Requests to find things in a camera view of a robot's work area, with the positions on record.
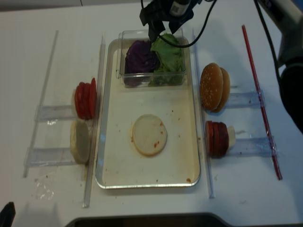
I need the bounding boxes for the clear bun holder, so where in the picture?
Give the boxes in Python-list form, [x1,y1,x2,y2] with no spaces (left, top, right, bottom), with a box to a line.
[225,91,265,108]

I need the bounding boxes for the rear tomato slice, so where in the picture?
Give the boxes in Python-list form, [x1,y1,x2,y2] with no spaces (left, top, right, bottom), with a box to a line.
[89,78,97,118]

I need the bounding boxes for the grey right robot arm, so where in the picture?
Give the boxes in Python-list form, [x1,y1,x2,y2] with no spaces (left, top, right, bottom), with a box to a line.
[140,0,303,131]

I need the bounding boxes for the middle meat patty slice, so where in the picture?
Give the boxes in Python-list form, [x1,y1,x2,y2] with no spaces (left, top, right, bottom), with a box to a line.
[213,122,220,158]

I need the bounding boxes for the bottom bun on tray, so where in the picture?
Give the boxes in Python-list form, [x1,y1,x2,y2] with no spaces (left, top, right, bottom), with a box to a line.
[132,114,168,157]

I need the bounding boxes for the dark monitor edge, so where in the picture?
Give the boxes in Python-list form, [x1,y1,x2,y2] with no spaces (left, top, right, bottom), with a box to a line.
[66,212,240,227]

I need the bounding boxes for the clear plastic box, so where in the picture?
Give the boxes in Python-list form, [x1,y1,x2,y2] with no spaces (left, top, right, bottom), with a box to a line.
[116,30,186,88]

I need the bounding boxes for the clear patty holder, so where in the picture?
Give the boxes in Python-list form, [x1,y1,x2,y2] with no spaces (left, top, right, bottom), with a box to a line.
[226,137,279,157]

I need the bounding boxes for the purple cabbage leaves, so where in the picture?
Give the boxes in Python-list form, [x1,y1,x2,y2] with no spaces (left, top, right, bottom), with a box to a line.
[125,40,160,74]

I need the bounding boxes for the clear tomato holder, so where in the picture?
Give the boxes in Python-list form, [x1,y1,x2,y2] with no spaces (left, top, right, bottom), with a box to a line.
[35,105,78,122]

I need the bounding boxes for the black left arm gripper tip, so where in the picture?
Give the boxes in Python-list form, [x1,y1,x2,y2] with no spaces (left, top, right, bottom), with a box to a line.
[0,201,16,227]

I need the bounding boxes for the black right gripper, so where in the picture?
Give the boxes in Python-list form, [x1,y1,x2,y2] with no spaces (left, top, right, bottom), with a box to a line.
[140,0,202,40]

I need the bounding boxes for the white cheese slice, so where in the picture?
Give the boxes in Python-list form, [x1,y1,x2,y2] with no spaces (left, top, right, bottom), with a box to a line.
[227,126,236,150]

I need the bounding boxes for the cream metal tray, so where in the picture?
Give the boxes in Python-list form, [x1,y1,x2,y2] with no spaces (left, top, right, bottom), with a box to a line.
[95,40,200,189]

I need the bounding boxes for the front sesame bun top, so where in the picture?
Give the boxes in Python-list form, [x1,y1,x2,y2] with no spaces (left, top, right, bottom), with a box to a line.
[200,63,223,111]

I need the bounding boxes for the black cable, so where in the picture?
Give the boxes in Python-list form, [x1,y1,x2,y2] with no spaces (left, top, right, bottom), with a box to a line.
[158,0,215,49]

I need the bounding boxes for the middle tomato slice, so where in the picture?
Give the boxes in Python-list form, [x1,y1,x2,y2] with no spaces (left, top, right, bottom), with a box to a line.
[83,83,92,119]

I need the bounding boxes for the green lettuce pile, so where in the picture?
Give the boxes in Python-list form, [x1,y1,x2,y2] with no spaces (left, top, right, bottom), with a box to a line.
[149,37,184,87]

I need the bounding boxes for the clear left inner rail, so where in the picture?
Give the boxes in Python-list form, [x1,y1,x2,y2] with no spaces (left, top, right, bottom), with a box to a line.
[82,35,106,208]

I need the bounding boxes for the clear right inner rail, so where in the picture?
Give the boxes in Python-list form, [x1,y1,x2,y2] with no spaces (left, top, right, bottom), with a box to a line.
[193,43,215,199]

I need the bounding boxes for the rear bun top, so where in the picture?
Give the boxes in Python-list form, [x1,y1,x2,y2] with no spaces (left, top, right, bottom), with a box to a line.
[213,68,230,113]

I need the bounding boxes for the clear bread holder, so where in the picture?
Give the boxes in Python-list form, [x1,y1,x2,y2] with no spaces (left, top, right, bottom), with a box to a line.
[24,148,77,167]

